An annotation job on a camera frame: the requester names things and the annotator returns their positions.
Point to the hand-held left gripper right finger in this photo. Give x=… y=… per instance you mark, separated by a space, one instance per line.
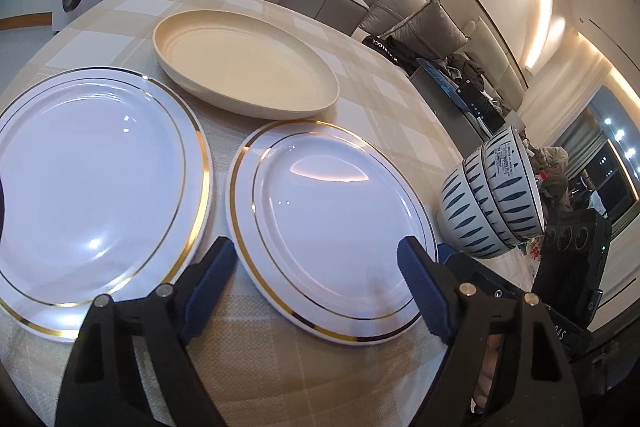
x=425 y=292

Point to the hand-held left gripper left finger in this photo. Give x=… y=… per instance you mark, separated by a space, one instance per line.
x=207 y=287

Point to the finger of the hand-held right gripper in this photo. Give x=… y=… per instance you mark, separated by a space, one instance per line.
x=482 y=279

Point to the white gold-rimmed plate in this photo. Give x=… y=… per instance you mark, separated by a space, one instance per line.
x=325 y=227
x=90 y=187

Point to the cream plate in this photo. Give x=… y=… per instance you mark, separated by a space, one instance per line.
x=240 y=57

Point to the black box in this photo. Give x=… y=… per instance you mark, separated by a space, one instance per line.
x=482 y=107

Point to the grey cabinet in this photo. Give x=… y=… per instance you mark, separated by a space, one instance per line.
x=435 y=107

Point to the pile of dark clothes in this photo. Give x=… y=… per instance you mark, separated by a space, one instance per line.
x=465 y=69

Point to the white sofa pillow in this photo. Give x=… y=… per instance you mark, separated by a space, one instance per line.
x=492 y=47

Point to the black garment with white print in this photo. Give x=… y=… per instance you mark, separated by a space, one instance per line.
x=390 y=52

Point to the grey sofa pillow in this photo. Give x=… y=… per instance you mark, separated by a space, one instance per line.
x=435 y=29
x=400 y=2

